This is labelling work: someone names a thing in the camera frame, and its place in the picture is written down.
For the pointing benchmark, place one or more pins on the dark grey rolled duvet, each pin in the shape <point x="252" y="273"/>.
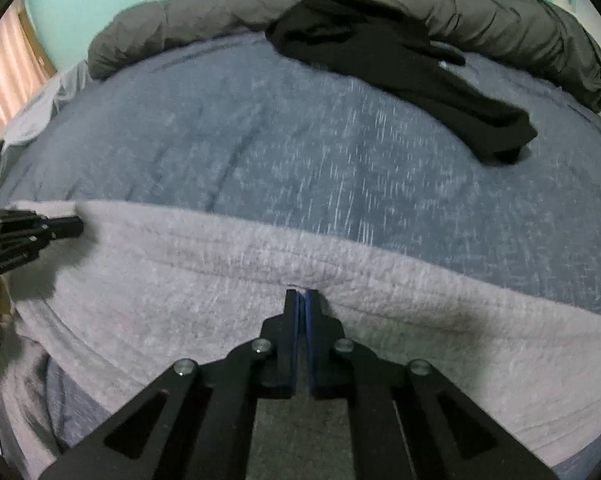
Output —
<point x="531" y="35"/>

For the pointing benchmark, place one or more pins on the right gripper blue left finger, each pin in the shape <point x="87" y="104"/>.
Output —
<point x="280" y="365"/>

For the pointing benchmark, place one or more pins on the pink striped curtain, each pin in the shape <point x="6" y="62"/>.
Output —
<point x="24" y="65"/>

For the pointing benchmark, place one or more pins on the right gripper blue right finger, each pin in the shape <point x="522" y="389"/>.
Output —
<point x="327" y="366"/>

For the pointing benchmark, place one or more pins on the black garment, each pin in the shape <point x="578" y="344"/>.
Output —
<point x="383" y="47"/>

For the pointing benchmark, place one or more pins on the grey quilted sweatshirt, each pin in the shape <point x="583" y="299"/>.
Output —
<point x="157" y="343"/>

